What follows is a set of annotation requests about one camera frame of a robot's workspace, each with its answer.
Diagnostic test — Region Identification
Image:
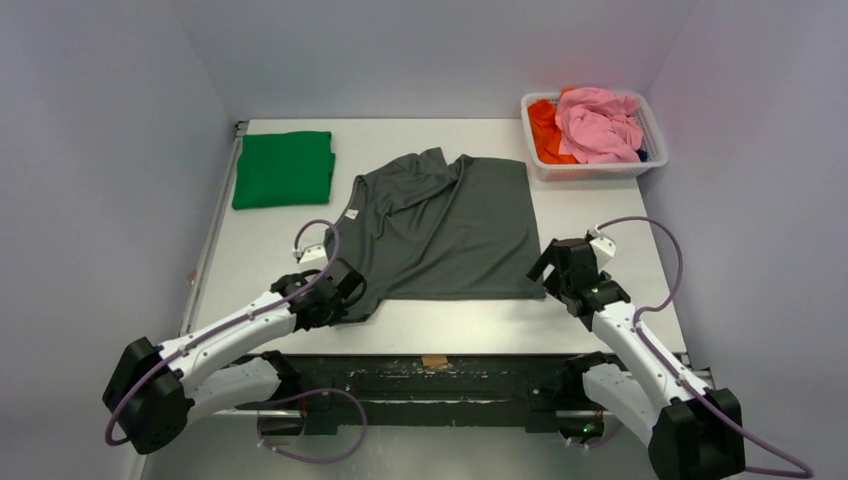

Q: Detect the dark grey t-shirt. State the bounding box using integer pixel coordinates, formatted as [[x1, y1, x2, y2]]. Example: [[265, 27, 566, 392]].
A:
[[336, 148, 545, 323]]

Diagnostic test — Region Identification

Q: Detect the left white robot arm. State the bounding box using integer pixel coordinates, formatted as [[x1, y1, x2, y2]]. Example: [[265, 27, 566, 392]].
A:
[[102, 260, 368, 455]]

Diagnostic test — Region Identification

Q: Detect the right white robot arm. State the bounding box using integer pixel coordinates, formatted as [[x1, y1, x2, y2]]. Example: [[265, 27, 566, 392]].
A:
[[528, 234, 746, 479]]

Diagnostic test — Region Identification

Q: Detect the brown tape piece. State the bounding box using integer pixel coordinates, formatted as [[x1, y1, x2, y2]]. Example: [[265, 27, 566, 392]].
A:
[[421, 355, 450, 370]]

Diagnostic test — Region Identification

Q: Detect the orange t-shirt in basket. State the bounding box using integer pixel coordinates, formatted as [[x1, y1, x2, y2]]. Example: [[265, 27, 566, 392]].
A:
[[527, 99, 578, 165]]

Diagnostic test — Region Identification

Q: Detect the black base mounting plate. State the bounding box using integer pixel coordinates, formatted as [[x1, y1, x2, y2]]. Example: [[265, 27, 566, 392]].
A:
[[225, 354, 657, 437]]

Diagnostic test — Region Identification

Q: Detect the folded green t-shirt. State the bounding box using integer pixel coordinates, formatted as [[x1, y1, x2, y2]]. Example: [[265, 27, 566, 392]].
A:
[[231, 131, 336, 210]]

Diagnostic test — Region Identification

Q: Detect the pink crumpled t-shirt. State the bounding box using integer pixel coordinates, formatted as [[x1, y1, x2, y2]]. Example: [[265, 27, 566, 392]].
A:
[[555, 87, 643, 165]]

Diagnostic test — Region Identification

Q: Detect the white plastic laundry basket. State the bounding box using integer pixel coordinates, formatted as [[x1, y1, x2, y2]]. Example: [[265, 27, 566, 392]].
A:
[[520, 90, 669, 182]]

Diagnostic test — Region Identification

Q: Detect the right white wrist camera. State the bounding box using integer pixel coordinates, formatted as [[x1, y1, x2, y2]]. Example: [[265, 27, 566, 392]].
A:
[[586, 228, 617, 266]]

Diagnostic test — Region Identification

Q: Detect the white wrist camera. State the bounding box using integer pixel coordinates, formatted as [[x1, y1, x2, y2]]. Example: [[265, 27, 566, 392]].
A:
[[293, 243, 329, 269], [586, 228, 617, 266]]

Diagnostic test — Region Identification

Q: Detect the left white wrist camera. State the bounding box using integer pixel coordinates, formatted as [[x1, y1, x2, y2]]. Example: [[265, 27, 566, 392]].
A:
[[293, 243, 329, 269]]

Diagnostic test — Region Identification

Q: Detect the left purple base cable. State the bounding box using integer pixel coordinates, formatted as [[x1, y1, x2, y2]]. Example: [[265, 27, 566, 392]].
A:
[[255, 387, 370, 464]]

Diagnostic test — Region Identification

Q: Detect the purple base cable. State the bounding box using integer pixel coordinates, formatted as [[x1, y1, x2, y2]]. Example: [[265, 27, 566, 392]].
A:
[[564, 420, 624, 452], [255, 387, 370, 464]]

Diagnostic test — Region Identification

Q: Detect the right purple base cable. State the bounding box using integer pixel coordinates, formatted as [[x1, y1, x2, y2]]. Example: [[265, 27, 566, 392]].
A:
[[564, 420, 624, 452]]

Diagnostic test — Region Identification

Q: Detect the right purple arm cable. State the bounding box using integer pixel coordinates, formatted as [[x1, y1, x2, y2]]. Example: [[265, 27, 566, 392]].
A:
[[592, 215, 815, 480]]

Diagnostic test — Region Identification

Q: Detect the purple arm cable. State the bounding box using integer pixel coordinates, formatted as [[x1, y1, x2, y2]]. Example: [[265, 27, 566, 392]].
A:
[[592, 215, 815, 480], [104, 219, 342, 447]]

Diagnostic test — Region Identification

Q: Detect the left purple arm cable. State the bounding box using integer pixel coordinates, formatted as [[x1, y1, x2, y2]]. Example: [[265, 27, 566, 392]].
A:
[[104, 219, 342, 447]]

